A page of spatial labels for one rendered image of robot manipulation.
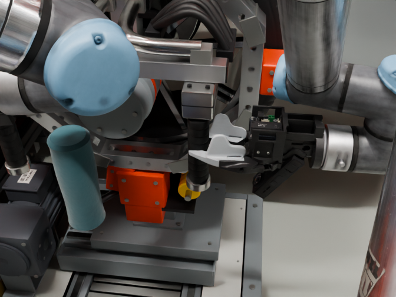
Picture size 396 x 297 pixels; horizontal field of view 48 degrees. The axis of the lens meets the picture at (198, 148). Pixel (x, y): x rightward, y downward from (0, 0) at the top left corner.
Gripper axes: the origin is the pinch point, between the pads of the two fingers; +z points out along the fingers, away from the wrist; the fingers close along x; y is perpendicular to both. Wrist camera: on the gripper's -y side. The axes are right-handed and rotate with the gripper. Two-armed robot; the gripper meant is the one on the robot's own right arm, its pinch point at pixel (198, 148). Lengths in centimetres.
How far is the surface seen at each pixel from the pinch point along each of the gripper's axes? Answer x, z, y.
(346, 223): -63, -52, -82
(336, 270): -40, -45, -82
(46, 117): -21.2, 37.1, -11.0
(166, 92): -31.2, 10.9, -8.6
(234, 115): -22.2, -5.8, -7.9
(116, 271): -24, 28, -71
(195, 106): 1.7, 0.2, 9.6
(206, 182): 1.2, -1.7, -6.5
